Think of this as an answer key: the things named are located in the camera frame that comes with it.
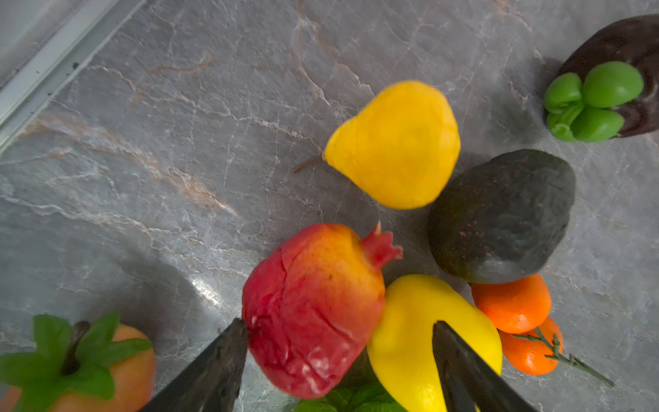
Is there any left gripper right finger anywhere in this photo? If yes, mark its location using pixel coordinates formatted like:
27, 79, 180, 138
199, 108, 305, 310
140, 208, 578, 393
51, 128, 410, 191
432, 321, 535, 412

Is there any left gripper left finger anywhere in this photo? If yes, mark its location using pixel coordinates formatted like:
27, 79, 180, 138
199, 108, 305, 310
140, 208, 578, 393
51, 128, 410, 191
142, 319, 248, 412

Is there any yellow lemon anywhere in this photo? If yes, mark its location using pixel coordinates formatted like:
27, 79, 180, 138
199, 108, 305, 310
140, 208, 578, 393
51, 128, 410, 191
367, 274, 503, 411

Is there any red yellow pomegranate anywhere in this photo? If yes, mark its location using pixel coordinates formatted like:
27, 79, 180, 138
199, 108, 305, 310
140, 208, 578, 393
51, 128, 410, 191
242, 223, 403, 399

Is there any dark green avocado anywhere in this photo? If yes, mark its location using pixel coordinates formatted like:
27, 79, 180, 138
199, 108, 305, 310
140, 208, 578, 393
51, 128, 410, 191
427, 149, 577, 284

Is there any orange tangerine with stem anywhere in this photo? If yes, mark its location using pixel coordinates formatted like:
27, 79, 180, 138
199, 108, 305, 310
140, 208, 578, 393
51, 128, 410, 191
499, 318, 615, 387

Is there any yellow pear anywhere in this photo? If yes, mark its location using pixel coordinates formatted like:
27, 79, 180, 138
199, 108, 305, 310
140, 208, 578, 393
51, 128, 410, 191
294, 81, 461, 209

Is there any dark mangosteen with green leaves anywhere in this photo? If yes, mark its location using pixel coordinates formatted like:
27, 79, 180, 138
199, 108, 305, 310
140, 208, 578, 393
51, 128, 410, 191
543, 14, 658, 142

